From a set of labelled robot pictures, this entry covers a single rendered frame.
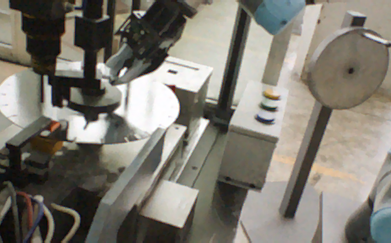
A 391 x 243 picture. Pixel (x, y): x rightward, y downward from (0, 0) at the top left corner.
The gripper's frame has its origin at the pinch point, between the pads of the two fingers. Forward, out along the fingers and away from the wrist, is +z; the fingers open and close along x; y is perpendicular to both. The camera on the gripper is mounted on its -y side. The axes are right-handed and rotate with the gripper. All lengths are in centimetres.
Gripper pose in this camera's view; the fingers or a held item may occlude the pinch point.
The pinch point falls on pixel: (116, 79)
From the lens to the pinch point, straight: 84.8
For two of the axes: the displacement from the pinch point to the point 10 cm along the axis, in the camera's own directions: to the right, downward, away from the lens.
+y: -2.8, 2.4, -9.3
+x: 7.0, 7.2, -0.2
